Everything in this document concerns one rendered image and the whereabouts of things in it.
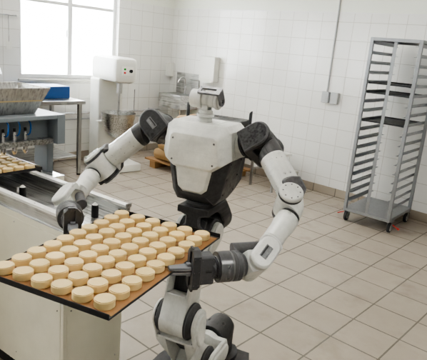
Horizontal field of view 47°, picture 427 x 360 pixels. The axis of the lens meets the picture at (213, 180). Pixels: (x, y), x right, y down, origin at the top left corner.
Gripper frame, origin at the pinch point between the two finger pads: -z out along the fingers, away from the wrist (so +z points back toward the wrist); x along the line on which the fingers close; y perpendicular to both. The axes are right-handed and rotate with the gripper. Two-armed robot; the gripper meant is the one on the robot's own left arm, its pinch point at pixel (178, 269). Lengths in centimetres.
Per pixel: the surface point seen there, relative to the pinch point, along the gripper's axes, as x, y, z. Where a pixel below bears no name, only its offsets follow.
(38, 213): -13, -88, -34
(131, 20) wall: 88, -589, 97
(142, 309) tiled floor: -100, -150, 28
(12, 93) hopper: 30, -145, -45
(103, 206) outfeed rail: -14, -98, -6
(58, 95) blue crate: -6, -475, -4
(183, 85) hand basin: 4, -598, 180
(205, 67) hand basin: 34, -548, 195
